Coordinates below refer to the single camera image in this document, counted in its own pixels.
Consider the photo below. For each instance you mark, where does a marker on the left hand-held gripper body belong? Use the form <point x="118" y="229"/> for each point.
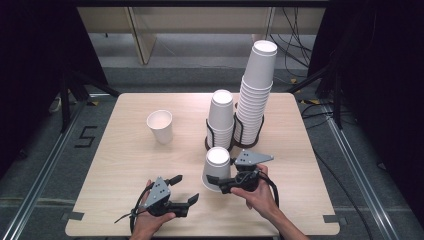
<point x="158" y="196"/>

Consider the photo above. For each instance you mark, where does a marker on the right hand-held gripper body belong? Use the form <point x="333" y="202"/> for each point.
<point x="248" y="158"/>

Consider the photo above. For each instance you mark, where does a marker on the dark wooden cup holder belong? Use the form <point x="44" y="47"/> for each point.
<point x="248" y="142"/>

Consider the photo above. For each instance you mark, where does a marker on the white paper cup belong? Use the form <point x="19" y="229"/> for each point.
<point x="216" y="166"/>
<point x="161" y="128"/>

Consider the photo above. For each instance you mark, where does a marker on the short stack of paper cups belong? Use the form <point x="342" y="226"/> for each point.
<point x="220" y="113"/>

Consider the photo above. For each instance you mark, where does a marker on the person's left hand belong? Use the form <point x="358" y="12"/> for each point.
<point x="146" y="221"/>

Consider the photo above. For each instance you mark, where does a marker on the person's right hand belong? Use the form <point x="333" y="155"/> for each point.
<point x="261" y="200"/>

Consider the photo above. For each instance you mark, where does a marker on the tall stack of paper cups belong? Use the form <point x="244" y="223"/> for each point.
<point x="258" y="83"/>

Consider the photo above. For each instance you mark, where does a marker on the grey tape strip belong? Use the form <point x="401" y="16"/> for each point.
<point x="334" y="219"/>
<point x="73" y="216"/>

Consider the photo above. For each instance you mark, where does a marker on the black metal stand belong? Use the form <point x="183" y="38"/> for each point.
<point x="65" y="100"/>
<point x="336" y="100"/>

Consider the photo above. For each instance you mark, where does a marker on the beige wooden shelf unit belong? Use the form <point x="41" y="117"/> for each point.
<point x="143" y="40"/>

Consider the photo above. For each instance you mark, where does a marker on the dark curtain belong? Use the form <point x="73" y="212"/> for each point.
<point x="30" y="66"/>
<point x="383" y="83"/>

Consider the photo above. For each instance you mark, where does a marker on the aluminium floor rail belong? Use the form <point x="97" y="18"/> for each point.
<point x="366" y="186"/>
<point x="40" y="180"/>

